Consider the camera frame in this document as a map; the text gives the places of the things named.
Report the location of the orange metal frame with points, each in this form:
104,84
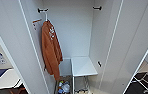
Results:
20,90

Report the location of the white inner shelf box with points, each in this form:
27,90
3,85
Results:
83,66

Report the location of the white sticker with orange band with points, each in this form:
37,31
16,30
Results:
36,23

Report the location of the white bottle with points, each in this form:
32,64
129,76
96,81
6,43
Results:
66,88

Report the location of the orange hanging garment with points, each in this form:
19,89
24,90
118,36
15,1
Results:
51,50

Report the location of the brown box of bottles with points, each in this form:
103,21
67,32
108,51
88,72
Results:
61,83

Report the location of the white wardrobe door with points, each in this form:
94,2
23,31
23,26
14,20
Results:
18,50
130,46

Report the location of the white hanger of orange garment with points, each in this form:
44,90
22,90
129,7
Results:
47,16

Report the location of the white flat board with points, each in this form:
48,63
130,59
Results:
6,80

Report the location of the black hook above orange garment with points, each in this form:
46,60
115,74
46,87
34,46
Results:
42,10

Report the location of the white wardrobe carcass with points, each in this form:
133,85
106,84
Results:
76,30

